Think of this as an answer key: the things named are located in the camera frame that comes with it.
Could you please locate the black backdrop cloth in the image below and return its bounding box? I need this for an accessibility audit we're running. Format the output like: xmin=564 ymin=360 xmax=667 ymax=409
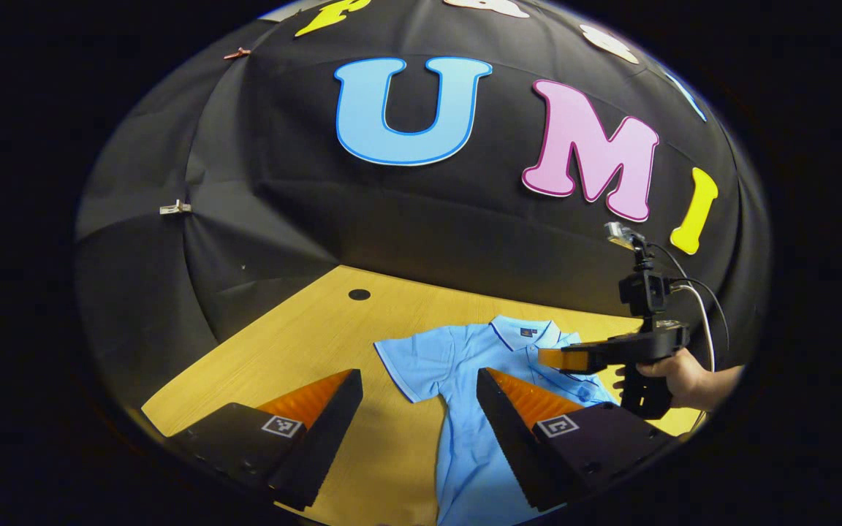
xmin=74 ymin=0 xmax=773 ymax=410

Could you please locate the light blue T-shirt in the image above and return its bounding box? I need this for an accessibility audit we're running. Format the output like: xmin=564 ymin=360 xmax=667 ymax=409
xmin=373 ymin=314 xmax=623 ymax=526

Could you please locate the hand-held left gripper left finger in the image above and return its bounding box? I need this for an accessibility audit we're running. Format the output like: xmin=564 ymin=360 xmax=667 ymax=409
xmin=165 ymin=367 xmax=365 ymax=512

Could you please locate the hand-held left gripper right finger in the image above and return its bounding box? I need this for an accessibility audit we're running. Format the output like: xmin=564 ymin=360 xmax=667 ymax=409
xmin=475 ymin=367 xmax=679 ymax=512

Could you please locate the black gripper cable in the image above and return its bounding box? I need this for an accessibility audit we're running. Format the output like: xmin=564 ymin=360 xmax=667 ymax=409
xmin=646 ymin=243 xmax=731 ymax=353

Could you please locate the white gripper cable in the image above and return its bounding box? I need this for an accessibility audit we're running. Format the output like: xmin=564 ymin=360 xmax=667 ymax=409
xmin=672 ymin=283 xmax=717 ymax=373

